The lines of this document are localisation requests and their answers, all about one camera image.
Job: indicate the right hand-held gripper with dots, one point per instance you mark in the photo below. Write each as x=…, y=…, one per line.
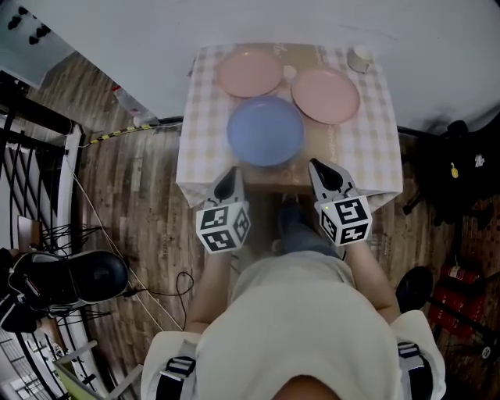
x=347, y=218

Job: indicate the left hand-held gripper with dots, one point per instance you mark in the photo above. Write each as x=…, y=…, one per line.
x=218, y=222

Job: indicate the blue plate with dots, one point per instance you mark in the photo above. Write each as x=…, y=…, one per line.
x=265, y=131

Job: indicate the pink plate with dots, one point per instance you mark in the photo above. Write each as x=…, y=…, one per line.
x=250, y=73
x=325, y=95

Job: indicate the person's left forearm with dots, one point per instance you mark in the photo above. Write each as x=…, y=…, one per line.
x=211, y=285

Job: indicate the person's right forearm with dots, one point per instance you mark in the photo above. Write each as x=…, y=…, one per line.
x=371, y=281

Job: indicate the checkered beige tablecloth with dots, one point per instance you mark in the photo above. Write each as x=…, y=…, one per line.
x=363, y=148

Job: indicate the blue jeans leg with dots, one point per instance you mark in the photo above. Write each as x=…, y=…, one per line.
x=302, y=230

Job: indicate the small yellow toy charm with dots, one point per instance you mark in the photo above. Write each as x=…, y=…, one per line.
x=453, y=170

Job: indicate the yellow black striped tape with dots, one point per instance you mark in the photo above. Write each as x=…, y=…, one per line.
x=117, y=133

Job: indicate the black round stand base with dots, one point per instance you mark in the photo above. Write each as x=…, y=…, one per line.
x=414, y=289

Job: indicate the white cup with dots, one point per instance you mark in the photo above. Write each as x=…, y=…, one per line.
x=359, y=58

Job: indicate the clear plastic bottle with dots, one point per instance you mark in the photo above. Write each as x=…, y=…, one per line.
x=131, y=105

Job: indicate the cream shirt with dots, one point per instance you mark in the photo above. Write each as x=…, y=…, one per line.
x=297, y=324

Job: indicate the small white toy charm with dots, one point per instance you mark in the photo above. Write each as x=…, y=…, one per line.
x=479, y=160

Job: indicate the red fire extinguisher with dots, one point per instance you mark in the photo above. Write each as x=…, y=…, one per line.
x=461, y=272

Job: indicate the red extinguisher box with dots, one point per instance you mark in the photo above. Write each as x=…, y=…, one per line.
x=457, y=308

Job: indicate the brown wooden board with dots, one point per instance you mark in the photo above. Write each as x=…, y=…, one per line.
x=29, y=232

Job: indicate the dark stair railing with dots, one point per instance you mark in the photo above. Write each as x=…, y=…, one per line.
x=23, y=164

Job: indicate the green board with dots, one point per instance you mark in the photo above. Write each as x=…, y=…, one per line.
x=74, y=381

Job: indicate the group of black wall caps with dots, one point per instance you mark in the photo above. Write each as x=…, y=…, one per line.
x=37, y=35

